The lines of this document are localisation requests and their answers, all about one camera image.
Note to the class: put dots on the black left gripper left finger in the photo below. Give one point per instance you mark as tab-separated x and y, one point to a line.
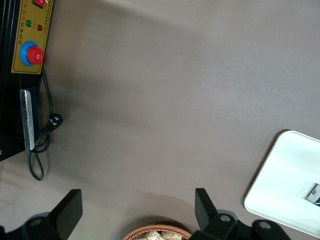
67	215

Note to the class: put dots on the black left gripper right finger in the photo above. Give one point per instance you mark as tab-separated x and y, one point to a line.
207	220

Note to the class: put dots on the cream plastic tray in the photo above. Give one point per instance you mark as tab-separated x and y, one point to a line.
280	175

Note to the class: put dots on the clear wrapped beige snack pack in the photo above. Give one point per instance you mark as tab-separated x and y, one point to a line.
151	236
171	236

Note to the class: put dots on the round brown wicker basket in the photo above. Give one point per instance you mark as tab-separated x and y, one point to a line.
157	227

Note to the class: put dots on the black snack pack with barcode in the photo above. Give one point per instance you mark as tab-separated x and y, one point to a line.
313	195

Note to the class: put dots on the black yellow control box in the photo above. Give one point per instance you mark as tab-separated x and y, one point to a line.
32	30

